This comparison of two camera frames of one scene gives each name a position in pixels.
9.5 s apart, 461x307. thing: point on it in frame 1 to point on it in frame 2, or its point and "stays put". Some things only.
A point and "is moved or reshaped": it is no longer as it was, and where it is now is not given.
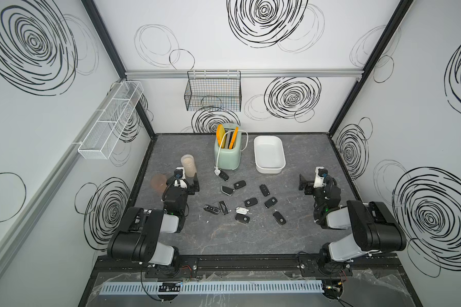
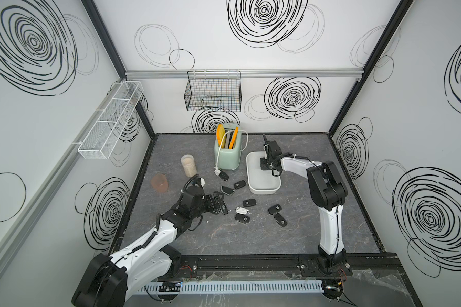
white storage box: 269,155 is moved or reshaped
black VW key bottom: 242,218 stays put
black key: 270,202 to 274,209
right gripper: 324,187 to 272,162
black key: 279,218 stays put
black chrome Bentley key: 224,208 stays put
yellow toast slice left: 221,134 stays put
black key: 223,175 stays put
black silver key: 226,190 stays put
